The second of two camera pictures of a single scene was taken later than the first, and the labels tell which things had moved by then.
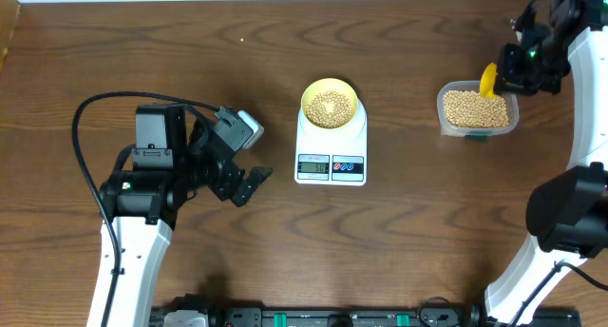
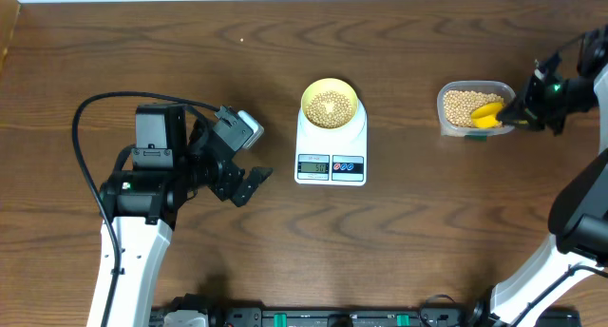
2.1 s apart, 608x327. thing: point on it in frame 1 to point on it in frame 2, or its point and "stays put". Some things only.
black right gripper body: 538,67 to 554,102
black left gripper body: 202,166 stays put
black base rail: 373,317 stays put
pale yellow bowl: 329,103 stays put
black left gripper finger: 255,179 stays put
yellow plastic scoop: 488,81 to 485,116
